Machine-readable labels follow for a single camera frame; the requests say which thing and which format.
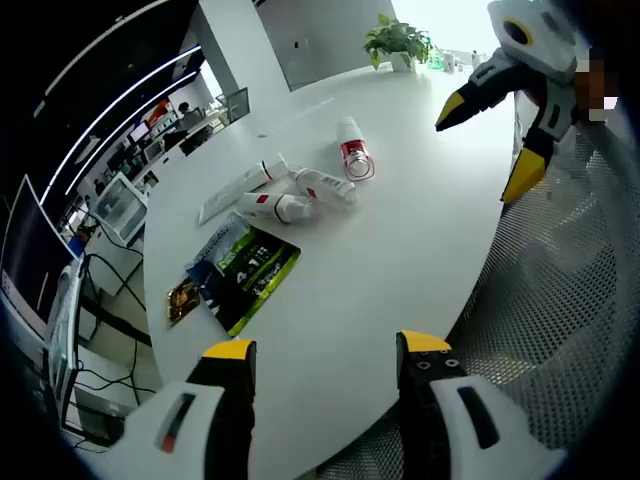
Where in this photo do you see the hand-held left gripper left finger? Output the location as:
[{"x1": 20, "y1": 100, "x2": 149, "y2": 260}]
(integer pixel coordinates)
[{"x1": 92, "y1": 338, "x2": 259, "y2": 480}]

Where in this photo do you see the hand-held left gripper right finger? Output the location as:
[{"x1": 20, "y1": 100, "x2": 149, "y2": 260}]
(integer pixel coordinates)
[{"x1": 396, "y1": 329, "x2": 569, "y2": 480}]

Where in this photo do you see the small gold packet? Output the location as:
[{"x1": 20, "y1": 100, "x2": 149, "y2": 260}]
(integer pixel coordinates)
[{"x1": 165, "y1": 277, "x2": 201, "y2": 329}]

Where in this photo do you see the green blue printed packet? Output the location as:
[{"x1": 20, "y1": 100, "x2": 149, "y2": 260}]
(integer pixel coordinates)
[{"x1": 185, "y1": 212, "x2": 303, "y2": 337}]

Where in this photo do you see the red clear-cap skincare bottle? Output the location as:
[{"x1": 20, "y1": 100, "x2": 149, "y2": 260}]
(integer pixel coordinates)
[{"x1": 335, "y1": 116, "x2": 376, "y2": 182}]

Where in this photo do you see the white text-label skincare bottle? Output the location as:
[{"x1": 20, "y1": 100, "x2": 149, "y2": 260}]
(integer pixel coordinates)
[{"x1": 287, "y1": 167, "x2": 358, "y2": 211}]

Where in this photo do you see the white red-label skincare bottle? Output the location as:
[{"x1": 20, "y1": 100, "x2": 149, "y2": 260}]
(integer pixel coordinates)
[{"x1": 238, "y1": 191, "x2": 317, "y2": 225}]

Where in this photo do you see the white skincare tube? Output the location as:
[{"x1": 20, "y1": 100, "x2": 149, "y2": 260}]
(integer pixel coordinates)
[{"x1": 198, "y1": 158, "x2": 281, "y2": 227}]

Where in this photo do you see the green potted plant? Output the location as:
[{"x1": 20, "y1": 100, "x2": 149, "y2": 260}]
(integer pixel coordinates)
[{"x1": 363, "y1": 13, "x2": 435, "y2": 71}]

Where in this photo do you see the white mesh office chair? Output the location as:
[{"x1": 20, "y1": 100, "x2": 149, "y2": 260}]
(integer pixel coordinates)
[{"x1": 314, "y1": 89, "x2": 640, "y2": 480}]

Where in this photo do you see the white glass display cabinet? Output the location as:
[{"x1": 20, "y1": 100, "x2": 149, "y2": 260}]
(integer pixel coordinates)
[{"x1": 92, "y1": 172, "x2": 150, "y2": 246}]

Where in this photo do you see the white framed computer monitor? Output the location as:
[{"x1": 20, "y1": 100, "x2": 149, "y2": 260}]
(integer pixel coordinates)
[{"x1": 0, "y1": 174, "x2": 84, "y2": 341}]

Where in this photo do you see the black framed desk panel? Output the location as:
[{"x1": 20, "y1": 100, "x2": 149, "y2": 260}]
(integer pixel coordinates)
[{"x1": 225, "y1": 87, "x2": 250, "y2": 125}]

